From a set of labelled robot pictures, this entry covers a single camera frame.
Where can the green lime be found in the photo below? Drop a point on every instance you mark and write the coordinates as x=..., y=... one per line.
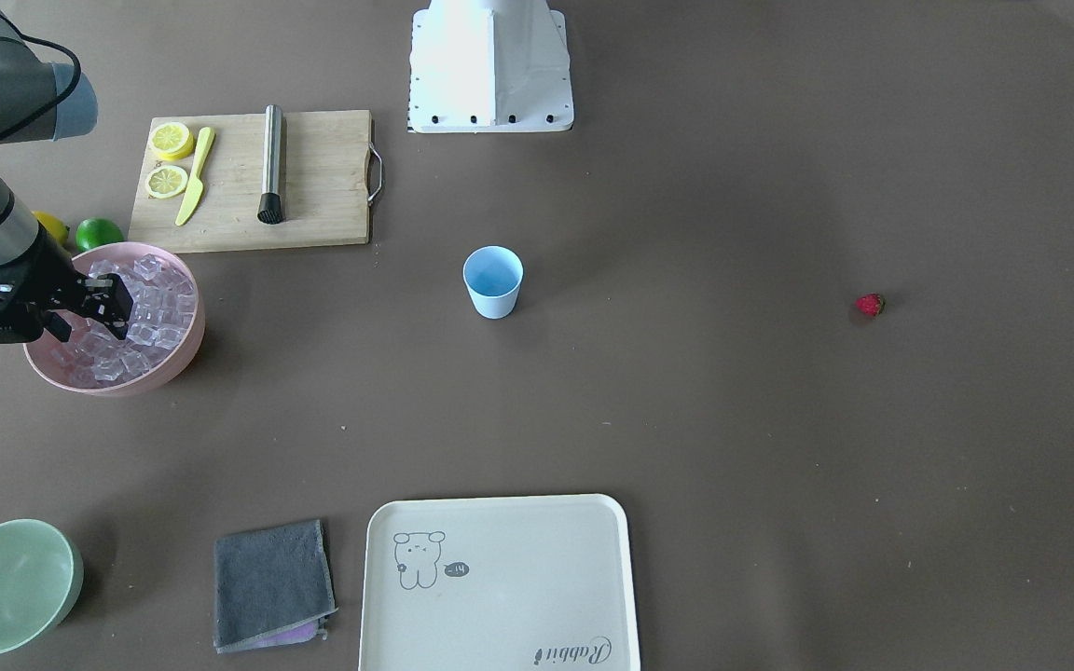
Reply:
x=97, y=232

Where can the lemon slice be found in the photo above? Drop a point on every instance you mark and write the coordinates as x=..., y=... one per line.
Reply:
x=166, y=182
x=171, y=141

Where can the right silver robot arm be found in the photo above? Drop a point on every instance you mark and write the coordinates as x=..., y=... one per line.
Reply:
x=45, y=95

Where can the pile of clear ice cubes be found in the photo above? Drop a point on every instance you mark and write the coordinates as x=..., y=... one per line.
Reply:
x=164, y=304

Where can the lemon slice upper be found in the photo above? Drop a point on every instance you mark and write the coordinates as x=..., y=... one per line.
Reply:
x=171, y=141

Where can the whole lemon upper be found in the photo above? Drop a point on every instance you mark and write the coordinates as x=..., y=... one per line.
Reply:
x=55, y=227

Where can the green bowl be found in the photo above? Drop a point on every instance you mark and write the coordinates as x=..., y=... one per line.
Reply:
x=41, y=577

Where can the lemon slice lower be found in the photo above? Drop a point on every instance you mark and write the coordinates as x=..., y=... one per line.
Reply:
x=166, y=182

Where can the bamboo cutting board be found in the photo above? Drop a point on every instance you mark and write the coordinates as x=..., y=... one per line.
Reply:
x=327, y=168

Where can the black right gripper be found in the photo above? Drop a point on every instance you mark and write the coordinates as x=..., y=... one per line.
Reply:
x=48, y=277

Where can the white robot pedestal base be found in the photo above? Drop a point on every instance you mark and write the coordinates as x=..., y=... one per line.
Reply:
x=489, y=67

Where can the red strawberry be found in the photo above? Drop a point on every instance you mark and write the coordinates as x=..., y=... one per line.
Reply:
x=870, y=305

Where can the steel muddler black tip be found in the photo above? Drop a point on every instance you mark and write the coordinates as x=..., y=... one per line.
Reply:
x=271, y=205

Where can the pink bowl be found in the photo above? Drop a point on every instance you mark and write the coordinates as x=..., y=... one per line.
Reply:
x=181, y=357

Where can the yellow plastic knife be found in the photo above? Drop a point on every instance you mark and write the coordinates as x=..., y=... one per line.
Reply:
x=195, y=187

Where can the cream rabbit tray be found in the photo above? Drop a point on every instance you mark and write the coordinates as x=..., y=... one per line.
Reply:
x=504, y=583

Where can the light blue cup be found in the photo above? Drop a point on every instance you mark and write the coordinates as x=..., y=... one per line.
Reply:
x=493, y=275

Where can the grey folded cloth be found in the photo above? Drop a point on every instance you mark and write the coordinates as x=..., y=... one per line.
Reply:
x=272, y=587

